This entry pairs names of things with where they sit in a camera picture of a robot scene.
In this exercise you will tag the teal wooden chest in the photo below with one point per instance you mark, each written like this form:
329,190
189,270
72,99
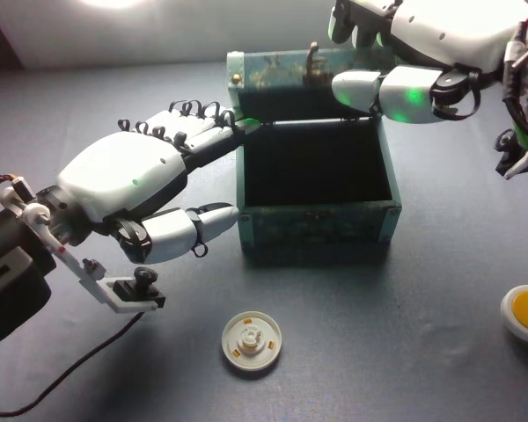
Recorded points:
317,228

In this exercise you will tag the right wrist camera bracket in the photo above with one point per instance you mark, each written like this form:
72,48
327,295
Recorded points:
517,162

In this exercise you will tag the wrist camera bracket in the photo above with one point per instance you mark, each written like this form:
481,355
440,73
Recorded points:
114,294
517,162

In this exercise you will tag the white round plastic cap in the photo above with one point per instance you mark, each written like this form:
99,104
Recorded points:
251,342

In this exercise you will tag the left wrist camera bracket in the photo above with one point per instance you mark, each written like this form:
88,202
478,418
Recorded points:
114,294

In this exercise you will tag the grey table cloth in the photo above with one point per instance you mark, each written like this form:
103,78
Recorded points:
378,351

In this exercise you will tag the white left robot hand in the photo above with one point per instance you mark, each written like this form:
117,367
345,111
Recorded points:
119,171

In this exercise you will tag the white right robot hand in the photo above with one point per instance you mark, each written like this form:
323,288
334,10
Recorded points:
449,31

